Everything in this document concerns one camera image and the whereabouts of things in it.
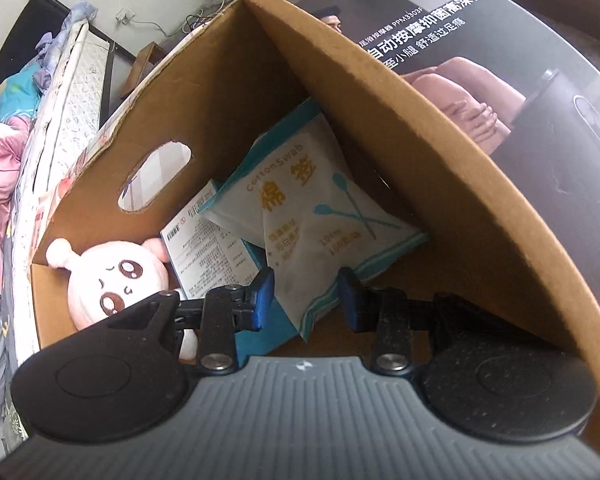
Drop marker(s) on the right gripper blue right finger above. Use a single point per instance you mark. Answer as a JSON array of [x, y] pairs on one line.
[[383, 313]]

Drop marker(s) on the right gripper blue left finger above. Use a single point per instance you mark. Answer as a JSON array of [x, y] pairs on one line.
[[228, 310]]

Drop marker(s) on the white blue paper box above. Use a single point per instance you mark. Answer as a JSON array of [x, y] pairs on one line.
[[204, 256]]

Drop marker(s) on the cotton swab bag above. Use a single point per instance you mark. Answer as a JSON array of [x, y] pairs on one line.
[[293, 196]]

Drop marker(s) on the pink round plush toy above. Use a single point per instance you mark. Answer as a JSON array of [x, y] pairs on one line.
[[109, 277]]

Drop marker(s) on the brown cardboard box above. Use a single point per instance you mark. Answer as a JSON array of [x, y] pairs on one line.
[[371, 140]]

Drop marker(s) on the white mattress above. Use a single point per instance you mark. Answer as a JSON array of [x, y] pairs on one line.
[[69, 116]]

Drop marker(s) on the black headboard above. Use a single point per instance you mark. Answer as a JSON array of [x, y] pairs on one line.
[[36, 18]]

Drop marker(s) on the wall power socket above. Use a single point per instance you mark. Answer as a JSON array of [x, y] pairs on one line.
[[125, 16]]

